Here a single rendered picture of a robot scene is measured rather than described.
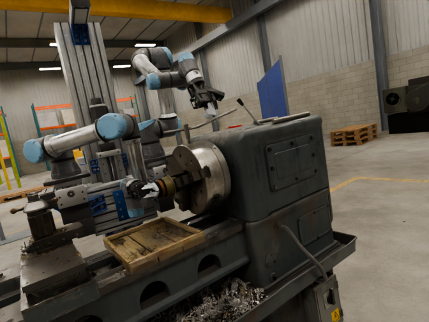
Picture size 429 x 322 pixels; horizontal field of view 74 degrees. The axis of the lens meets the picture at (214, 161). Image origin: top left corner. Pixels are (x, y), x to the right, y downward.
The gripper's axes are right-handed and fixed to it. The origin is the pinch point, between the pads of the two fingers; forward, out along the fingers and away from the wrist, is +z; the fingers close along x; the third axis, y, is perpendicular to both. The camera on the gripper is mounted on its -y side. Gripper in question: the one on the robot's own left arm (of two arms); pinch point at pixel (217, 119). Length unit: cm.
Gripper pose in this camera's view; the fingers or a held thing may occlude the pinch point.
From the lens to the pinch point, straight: 130.1
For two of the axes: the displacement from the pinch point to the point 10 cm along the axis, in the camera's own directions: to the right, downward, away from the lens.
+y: -8.1, 2.2, -5.5
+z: 3.9, 8.9, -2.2
